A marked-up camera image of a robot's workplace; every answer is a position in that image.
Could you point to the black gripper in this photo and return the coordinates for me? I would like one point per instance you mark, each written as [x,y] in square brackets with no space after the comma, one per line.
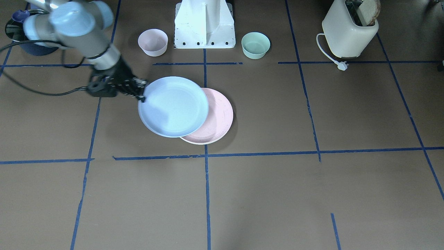
[122,74]

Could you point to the blue plate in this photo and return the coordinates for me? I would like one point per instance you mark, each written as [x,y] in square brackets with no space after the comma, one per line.
[174,107]

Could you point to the pink plate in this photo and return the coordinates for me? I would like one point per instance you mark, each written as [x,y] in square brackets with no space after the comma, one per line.
[218,122]

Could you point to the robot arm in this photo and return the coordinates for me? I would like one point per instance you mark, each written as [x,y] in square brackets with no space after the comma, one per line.
[80,25]

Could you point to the pink bowl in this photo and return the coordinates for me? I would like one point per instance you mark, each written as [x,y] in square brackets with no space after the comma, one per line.
[153,42]

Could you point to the white pole with base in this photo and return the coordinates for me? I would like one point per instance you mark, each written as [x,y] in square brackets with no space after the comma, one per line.
[204,24]

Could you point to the green bowl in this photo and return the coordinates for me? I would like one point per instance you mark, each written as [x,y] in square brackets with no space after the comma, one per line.
[255,45]

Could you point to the dark blue saucepan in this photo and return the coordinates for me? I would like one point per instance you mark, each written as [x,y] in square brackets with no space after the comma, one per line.
[15,32]

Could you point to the blue scoop in saucepan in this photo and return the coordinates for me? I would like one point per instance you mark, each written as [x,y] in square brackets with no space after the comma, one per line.
[20,16]

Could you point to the cream toaster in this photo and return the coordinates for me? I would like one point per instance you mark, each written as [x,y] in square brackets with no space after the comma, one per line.
[345,35]

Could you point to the bread slice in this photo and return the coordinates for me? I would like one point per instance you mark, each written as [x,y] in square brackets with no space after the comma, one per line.
[368,11]

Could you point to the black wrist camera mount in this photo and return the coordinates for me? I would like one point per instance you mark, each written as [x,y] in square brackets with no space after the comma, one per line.
[99,88]

